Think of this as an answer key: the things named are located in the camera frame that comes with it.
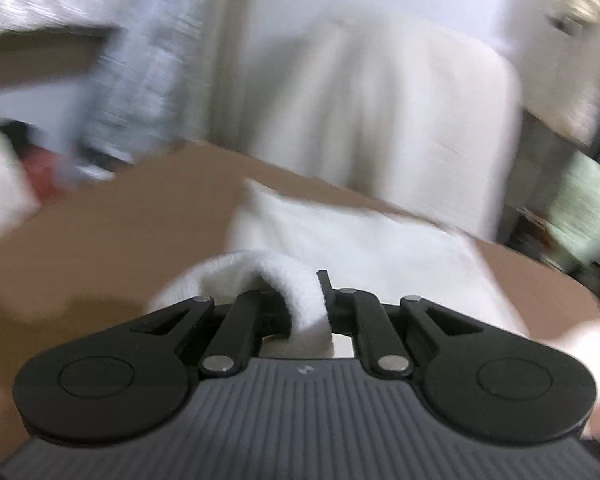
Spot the red object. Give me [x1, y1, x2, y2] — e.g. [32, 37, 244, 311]
[21, 145, 61, 204]

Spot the light green folded fabric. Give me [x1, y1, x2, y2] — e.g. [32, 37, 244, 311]
[546, 152, 600, 273]

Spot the white draped cloth cover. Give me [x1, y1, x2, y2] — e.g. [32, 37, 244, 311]
[248, 16, 520, 240]

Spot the white fleece garment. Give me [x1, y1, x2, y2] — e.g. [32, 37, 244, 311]
[145, 180, 600, 441]

